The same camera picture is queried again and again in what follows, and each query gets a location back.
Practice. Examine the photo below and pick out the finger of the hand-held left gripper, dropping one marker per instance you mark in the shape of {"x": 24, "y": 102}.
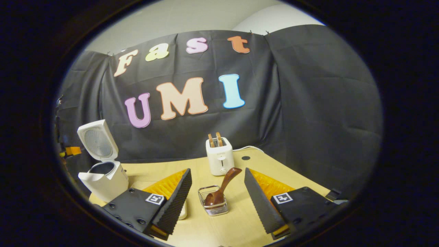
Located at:
{"x": 73, "y": 151}

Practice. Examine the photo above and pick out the square clear glass dish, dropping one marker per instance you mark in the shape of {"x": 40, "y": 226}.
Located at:
{"x": 183, "y": 211}

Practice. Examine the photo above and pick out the white toaster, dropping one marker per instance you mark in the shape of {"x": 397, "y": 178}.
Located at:
{"x": 219, "y": 161}

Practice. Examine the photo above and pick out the black backdrop cloth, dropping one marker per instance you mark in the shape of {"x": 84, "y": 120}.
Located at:
{"x": 291, "y": 103}

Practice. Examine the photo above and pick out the brown wooden spoon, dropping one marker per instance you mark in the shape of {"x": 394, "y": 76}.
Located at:
{"x": 228, "y": 178}

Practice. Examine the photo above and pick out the brown toast slice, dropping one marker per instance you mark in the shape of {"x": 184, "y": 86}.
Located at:
{"x": 211, "y": 140}
{"x": 219, "y": 139}

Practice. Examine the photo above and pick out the white rice cooker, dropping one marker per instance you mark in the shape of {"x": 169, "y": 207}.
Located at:
{"x": 109, "y": 181}

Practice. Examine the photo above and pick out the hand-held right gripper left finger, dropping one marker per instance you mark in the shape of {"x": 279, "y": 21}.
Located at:
{"x": 175, "y": 202}

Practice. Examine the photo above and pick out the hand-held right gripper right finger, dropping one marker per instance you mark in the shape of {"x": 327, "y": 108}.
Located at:
{"x": 260, "y": 202}

